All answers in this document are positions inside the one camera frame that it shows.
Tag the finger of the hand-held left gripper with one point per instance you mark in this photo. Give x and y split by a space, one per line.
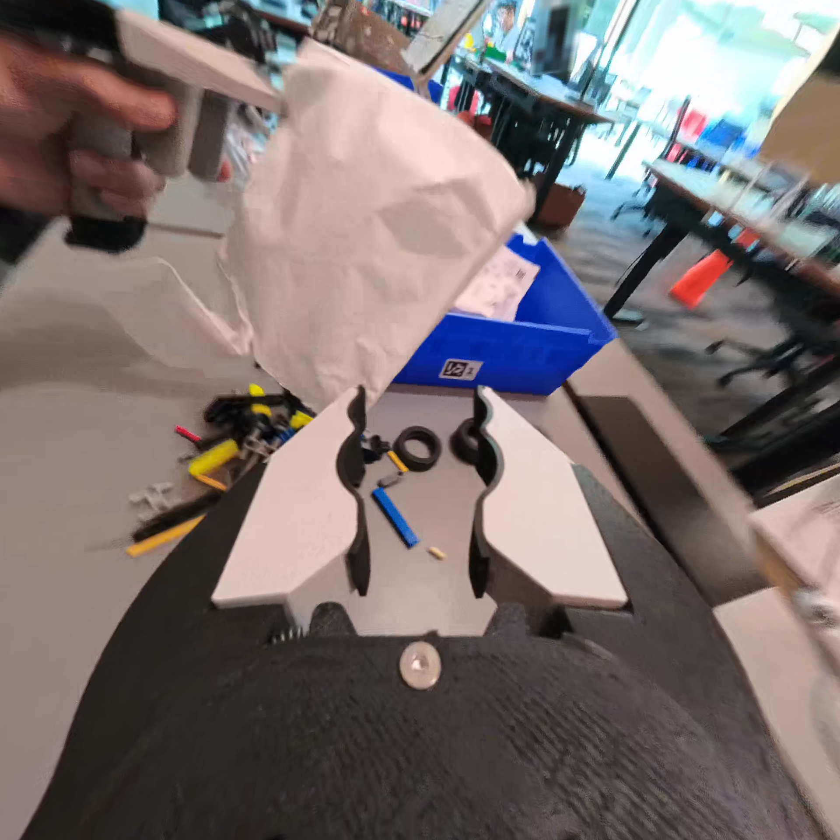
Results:
197 59

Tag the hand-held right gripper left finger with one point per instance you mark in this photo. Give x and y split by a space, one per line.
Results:
295 525

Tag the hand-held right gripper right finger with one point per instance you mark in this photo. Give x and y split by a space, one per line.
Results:
544 525

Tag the blue plastic bin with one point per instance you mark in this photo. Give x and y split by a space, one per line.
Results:
544 328

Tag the person's left forearm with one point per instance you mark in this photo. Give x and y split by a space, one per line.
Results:
19 233

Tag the pile of lego pieces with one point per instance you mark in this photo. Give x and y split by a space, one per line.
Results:
229 453

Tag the blue lego beam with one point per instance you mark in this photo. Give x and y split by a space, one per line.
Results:
395 517

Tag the black lego tire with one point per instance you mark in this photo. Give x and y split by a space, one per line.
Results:
464 441
417 449

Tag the person's left hand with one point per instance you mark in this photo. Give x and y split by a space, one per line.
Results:
39 131

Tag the orange cone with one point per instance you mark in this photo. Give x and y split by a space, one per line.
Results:
699 279

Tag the cardboard box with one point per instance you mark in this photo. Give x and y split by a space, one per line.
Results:
559 207

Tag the dark table with black legs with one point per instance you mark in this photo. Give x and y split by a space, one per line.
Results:
538 92

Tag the wooden table with black legs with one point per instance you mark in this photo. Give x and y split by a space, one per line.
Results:
741 210

